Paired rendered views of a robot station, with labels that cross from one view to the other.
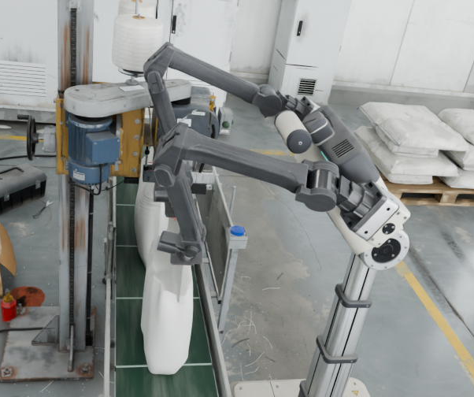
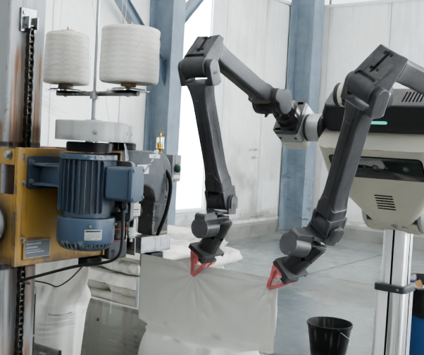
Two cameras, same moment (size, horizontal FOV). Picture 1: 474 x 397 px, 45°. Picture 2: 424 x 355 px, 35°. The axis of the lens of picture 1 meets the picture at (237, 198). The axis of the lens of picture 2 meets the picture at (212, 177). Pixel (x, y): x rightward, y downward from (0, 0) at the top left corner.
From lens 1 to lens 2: 1.62 m
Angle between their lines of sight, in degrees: 45
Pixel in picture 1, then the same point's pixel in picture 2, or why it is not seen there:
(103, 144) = (137, 174)
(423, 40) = not seen: hidden behind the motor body
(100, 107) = (122, 128)
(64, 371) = not seen: outside the picture
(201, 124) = (157, 170)
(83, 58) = (34, 95)
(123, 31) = (134, 34)
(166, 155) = (391, 73)
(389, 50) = not seen: hidden behind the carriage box
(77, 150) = (91, 197)
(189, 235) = (341, 208)
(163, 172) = (386, 94)
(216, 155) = (420, 70)
